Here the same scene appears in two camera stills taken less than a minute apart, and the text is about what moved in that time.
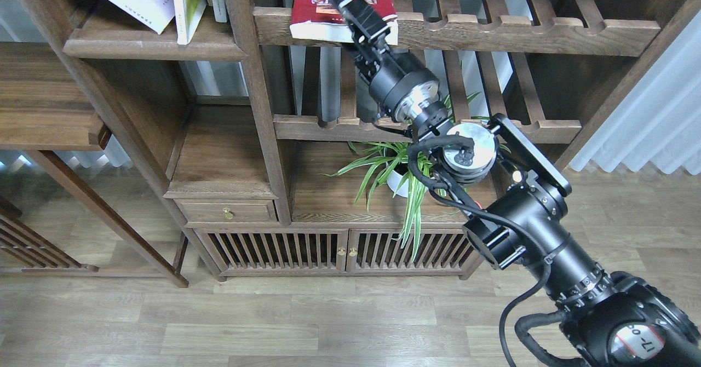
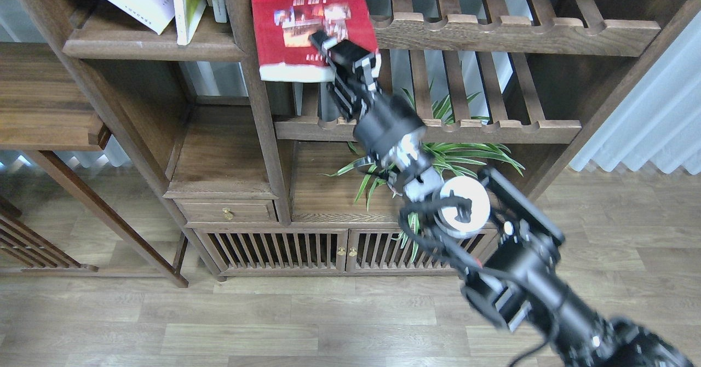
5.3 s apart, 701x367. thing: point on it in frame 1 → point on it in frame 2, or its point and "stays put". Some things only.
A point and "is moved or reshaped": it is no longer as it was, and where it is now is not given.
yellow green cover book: x=188 y=5 stays put
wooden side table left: x=46 y=106 stays put
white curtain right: x=660 y=125 stays put
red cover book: x=315 y=16 is moved or reshaped
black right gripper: x=400 y=87 → x=388 y=126
